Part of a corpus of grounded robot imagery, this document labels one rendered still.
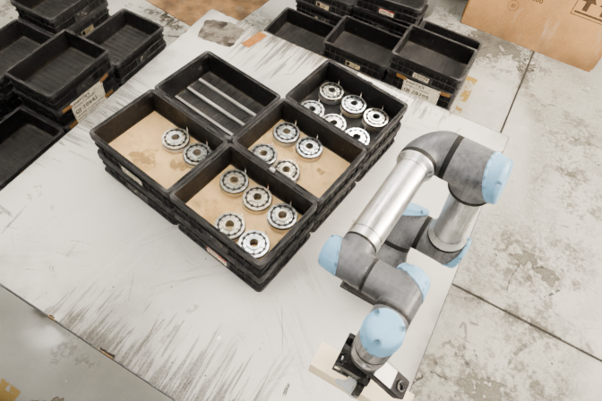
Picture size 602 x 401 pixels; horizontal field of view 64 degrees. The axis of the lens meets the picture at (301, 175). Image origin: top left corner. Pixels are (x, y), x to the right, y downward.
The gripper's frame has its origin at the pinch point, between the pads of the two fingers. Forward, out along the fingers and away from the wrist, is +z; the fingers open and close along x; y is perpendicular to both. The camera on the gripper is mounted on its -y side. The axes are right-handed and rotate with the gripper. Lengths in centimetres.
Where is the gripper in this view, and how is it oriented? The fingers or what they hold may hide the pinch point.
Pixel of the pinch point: (360, 380)
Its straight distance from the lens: 124.1
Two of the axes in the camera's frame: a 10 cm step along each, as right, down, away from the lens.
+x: -4.8, 6.9, -5.4
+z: -0.8, 5.8, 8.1
